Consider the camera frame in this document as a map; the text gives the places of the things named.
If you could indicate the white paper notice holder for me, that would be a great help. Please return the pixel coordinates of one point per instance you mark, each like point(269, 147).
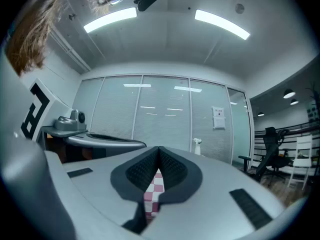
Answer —
point(218, 117)

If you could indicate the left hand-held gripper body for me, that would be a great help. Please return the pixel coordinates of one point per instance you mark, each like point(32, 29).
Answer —
point(37, 109)

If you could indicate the white vase with flowers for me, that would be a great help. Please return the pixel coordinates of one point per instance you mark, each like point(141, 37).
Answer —
point(197, 147)

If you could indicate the grey fisheye gripper camera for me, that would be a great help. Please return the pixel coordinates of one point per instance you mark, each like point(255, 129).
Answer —
point(72, 122)

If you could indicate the round ceiling smoke detector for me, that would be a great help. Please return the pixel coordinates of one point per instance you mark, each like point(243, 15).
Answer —
point(239, 8)

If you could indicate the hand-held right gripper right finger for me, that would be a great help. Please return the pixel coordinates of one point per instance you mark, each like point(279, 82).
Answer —
point(185, 181)

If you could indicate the black metal railing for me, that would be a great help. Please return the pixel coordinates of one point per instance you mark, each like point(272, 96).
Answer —
point(300, 130)

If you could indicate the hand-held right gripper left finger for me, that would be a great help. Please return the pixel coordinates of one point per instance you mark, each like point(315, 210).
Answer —
point(130, 179)

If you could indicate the white ceiling pipes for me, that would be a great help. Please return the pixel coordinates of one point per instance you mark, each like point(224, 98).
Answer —
point(70, 51)

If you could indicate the black pendant lamp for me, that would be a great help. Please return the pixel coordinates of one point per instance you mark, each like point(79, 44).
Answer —
point(294, 102)
point(288, 94)
point(260, 114)

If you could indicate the black high-back office chair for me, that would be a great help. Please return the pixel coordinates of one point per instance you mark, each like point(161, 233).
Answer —
point(268, 149)

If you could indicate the black headrest office chair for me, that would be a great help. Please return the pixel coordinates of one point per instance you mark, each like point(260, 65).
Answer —
point(282, 159)

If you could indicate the white wooden chair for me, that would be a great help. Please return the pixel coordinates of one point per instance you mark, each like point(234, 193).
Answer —
point(303, 156)

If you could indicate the long ceiling light panel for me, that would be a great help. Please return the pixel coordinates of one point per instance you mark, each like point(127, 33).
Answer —
point(110, 19)
point(222, 24)

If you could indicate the person's eyeglasses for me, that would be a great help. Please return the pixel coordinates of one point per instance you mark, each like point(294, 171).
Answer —
point(111, 1)

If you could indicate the red white checkered tablecloth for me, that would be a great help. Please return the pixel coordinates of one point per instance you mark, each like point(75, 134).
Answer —
point(155, 191)

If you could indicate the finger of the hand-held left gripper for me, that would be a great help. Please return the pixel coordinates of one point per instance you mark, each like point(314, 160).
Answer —
point(107, 137)

